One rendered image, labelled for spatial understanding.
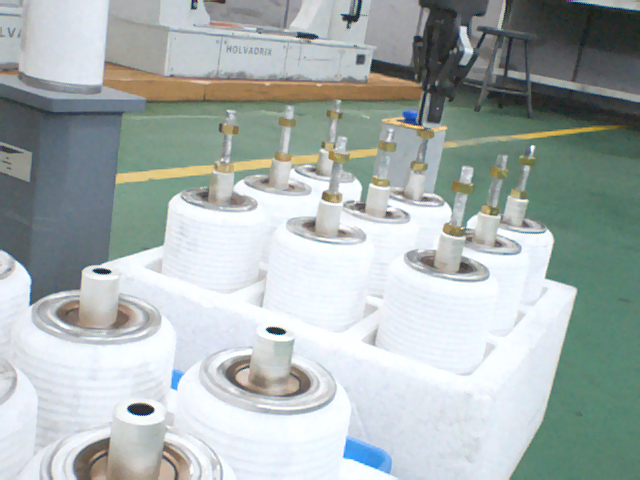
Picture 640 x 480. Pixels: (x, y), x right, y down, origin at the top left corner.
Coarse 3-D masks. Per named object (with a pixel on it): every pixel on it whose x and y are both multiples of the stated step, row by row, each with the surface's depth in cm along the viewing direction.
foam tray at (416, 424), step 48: (144, 288) 79; (192, 288) 78; (192, 336) 77; (240, 336) 75; (336, 336) 73; (528, 336) 81; (384, 384) 69; (432, 384) 68; (480, 384) 68; (528, 384) 83; (384, 432) 70; (432, 432) 68; (480, 432) 67; (528, 432) 94
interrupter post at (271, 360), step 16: (256, 336) 45; (272, 336) 45; (288, 336) 45; (256, 352) 45; (272, 352) 45; (288, 352) 45; (256, 368) 45; (272, 368) 45; (288, 368) 46; (256, 384) 45; (272, 384) 45
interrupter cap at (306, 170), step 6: (294, 168) 103; (300, 168) 103; (306, 168) 104; (312, 168) 105; (300, 174) 101; (306, 174) 100; (312, 174) 101; (342, 174) 104; (348, 174) 105; (318, 180) 100; (324, 180) 100; (342, 180) 100; (348, 180) 101; (354, 180) 102
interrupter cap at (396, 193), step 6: (390, 192) 98; (396, 192) 99; (402, 192) 100; (426, 192) 101; (390, 198) 96; (396, 198) 96; (402, 198) 96; (426, 198) 99; (432, 198) 99; (438, 198) 100; (414, 204) 95; (420, 204) 95; (426, 204) 95; (432, 204) 96; (438, 204) 96
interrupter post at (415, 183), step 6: (408, 174) 98; (414, 174) 97; (420, 174) 97; (408, 180) 98; (414, 180) 97; (420, 180) 97; (408, 186) 98; (414, 186) 97; (420, 186) 97; (408, 192) 98; (414, 192) 97; (420, 192) 98; (408, 198) 98; (414, 198) 98; (420, 198) 98
